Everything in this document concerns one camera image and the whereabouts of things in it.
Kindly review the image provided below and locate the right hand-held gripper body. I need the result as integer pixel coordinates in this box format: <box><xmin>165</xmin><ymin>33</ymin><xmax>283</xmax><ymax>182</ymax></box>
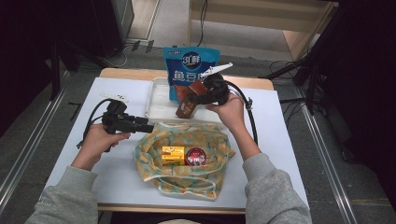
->
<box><xmin>200</xmin><ymin>62</ymin><xmax>233</xmax><ymax>105</ymax></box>

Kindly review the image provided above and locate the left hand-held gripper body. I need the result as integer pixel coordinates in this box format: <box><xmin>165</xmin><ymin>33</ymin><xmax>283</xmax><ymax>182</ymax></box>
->
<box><xmin>100</xmin><ymin>92</ymin><xmax>135</xmax><ymax>135</ymax></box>

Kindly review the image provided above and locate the blue snack pouch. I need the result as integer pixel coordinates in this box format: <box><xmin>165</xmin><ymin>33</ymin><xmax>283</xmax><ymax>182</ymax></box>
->
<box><xmin>163</xmin><ymin>46</ymin><xmax>221</xmax><ymax>102</ymax></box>

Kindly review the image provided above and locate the white plastic tray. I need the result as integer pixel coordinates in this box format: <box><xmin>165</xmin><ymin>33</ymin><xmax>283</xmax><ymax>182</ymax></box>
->
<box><xmin>144</xmin><ymin>77</ymin><xmax>232</xmax><ymax>129</ymax></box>

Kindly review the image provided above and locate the lemon print shopping bag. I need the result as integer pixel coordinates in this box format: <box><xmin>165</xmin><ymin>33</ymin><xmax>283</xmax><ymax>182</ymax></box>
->
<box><xmin>134</xmin><ymin>120</ymin><xmax>236</xmax><ymax>202</ymax></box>

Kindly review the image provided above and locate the yellow drink carton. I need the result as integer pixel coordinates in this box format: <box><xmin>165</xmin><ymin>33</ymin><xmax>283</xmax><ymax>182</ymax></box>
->
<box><xmin>161</xmin><ymin>145</ymin><xmax>186</xmax><ymax>166</ymax></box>

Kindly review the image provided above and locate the red round can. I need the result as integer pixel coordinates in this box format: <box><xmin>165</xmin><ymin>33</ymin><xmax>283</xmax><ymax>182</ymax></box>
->
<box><xmin>185</xmin><ymin>147</ymin><xmax>207</xmax><ymax>167</ymax></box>

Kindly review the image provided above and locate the person's right hand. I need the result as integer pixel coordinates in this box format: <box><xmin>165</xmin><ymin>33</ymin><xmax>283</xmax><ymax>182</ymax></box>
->
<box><xmin>205</xmin><ymin>92</ymin><xmax>246</xmax><ymax>133</ymax></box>

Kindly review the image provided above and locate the person's left hand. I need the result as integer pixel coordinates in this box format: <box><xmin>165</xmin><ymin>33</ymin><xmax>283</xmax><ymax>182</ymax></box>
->
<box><xmin>72</xmin><ymin>124</ymin><xmax>131</xmax><ymax>172</ymax></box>

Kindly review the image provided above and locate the wooden table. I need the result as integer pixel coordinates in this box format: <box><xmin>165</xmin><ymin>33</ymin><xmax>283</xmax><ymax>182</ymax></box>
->
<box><xmin>97</xmin><ymin>67</ymin><xmax>275</xmax><ymax>216</ymax></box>

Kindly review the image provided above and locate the black tripod stand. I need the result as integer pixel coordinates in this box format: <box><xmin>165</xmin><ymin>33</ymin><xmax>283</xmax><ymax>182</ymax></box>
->
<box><xmin>261</xmin><ymin>6</ymin><xmax>344</xmax><ymax>116</ymax></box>

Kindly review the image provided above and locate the dark cabinet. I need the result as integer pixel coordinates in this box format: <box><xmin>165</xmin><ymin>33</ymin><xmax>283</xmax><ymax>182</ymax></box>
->
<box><xmin>90</xmin><ymin>0</ymin><xmax>135</xmax><ymax>59</ymax></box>

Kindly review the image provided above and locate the left hand-held gripper black cable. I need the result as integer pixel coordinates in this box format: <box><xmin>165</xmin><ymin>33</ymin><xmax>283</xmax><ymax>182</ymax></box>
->
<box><xmin>77</xmin><ymin>98</ymin><xmax>113</xmax><ymax>149</ymax></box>

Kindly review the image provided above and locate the hand-held gripper black cable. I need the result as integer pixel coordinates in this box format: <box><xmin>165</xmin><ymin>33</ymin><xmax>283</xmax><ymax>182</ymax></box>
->
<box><xmin>223</xmin><ymin>78</ymin><xmax>260</xmax><ymax>147</ymax></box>
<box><xmin>77</xmin><ymin>98</ymin><xmax>113</xmax><ymax>149</ymax></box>

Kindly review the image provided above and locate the right hand-held gripper black cable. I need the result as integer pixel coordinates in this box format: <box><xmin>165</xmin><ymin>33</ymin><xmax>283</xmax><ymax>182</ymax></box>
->
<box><xmin>223</xmin><ymin>78</ymin><xmax>260</xmax><ymax>147</ymax></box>

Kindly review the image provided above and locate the black hanging cable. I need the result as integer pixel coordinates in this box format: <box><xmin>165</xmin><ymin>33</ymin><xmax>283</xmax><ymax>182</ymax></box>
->
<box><xmin>186</xmin><ymin>0</ymin><xmax>209</xmax><ymax>48</ymax></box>

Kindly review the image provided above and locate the black floor cable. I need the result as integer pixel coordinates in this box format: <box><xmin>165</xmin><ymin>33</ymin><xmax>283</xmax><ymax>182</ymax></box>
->
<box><xmin>279</xmin><ymin>97</ymin><xmax>307</xmax><ymax>105</ymax></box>

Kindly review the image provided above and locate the black metal post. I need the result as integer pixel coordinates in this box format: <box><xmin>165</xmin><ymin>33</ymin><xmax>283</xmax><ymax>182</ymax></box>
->
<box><xmin>49</xmin><ymin>31</ymin><xmax>62</xmax><ymax>101</ymax></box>

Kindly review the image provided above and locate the light wooden shelf frame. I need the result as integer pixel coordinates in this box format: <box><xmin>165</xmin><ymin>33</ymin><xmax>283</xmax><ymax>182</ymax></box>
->
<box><xmin>186</xmin><ymin>0</ymin><xmax>340</xmax><ymax>62</ymax></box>

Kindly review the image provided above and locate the metal floor rail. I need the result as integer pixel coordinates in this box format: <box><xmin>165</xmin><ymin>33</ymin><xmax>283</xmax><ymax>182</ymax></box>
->
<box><xmin>293</xmin><ymin>83</ymin><xmax>359</xmax><ymax>224</ymax></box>
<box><xmin>0</xmin><ymin>71</ymin><xmax>71</xmax><ymax>213</ymax></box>

